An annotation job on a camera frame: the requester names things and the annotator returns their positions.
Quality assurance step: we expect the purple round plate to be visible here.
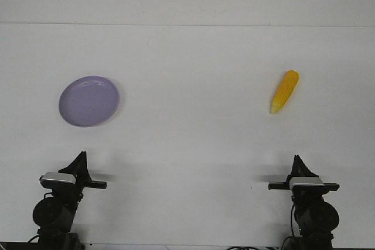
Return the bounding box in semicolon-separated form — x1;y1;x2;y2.
58;76;120;127

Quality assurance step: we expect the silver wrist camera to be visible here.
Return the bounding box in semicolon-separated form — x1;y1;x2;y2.
289;177;325;190
39;172;76;190

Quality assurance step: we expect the yellow corn cob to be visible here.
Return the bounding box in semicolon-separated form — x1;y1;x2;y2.
270;70;299;114

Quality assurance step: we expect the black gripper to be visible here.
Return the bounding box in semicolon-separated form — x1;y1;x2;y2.
52;151;107;200
268;155;340;198

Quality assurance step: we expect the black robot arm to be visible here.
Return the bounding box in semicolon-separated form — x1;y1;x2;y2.
32;151;107;249
268;155;340;249

